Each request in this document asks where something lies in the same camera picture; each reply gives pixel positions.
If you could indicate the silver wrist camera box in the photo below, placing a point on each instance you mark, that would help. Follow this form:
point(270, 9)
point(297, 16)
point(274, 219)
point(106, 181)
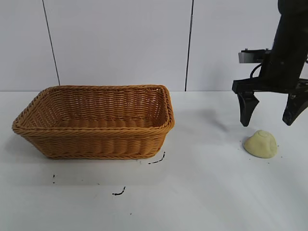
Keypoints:
point(252, 56)

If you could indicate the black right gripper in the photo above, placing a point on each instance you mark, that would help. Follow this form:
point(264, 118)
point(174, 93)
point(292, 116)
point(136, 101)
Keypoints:
point(276, 79)

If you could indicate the pale yellow egg yolk pastry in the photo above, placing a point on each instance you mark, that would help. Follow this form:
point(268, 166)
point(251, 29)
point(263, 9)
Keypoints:
point(261, 145)

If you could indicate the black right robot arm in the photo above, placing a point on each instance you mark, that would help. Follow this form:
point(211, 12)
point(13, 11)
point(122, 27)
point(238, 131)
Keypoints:
point(290, 31)

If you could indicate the brown woven wicker basket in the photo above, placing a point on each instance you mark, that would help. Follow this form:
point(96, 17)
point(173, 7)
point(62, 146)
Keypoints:
point(96, 139)

